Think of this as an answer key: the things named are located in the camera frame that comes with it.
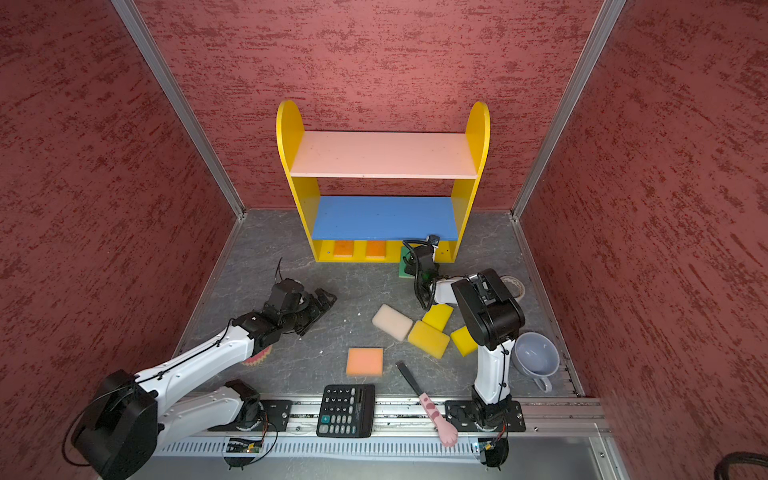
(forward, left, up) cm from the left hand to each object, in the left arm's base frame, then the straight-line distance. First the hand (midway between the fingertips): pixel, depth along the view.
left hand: (329, 312), depth 85 cm
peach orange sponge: (-12, -11, -6) cm, 17 cm away
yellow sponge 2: (-5, -29, -8) cm, 31 cm away
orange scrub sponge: (+28, -12, -5) cm, 31 cm away
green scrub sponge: (+21, -22, -6) cm, 31 cm away
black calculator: (-24, -7, -5) cm, 26 cm away
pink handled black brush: (-29, -32, -6) cm, 43 cm away
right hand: (+22, -26, -4) cm, 34 cm away
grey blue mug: (-10, -60, -6) cm, 61 cm away
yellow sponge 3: (-6, -40, -6) cm, 41 cm away
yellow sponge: (+2, -33, -6) cm, 33 cm away
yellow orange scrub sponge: (+28, 0, -5) cm, 28 cm away
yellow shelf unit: (+24, -12, +10) cm, 28 cm away
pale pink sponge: (0, -19, -7) cm, 20 cm away
